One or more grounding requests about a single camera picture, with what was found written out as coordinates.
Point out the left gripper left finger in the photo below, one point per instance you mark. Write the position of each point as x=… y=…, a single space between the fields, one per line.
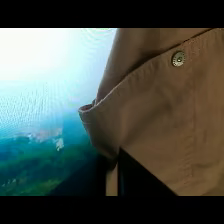
x=90 y=180

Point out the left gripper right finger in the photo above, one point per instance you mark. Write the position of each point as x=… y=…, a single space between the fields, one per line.
x=140 y=181

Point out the tan garment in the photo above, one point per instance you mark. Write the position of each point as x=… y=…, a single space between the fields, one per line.
x=166 y=116

